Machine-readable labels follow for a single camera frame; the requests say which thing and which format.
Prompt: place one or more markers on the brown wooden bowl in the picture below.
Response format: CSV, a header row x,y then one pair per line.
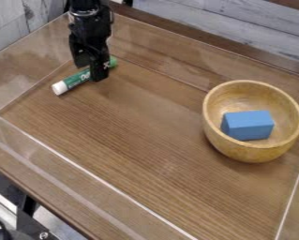
x,y
248,95

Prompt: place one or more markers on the black metal table frame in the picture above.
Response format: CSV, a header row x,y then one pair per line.
x,y
28,224

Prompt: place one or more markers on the blue rectangular block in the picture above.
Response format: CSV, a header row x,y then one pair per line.
x,y
248,125

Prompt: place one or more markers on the green Expo marker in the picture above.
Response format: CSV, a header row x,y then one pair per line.
x,y
78,78

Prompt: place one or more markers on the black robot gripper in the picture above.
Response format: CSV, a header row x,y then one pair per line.
x,y
90,30

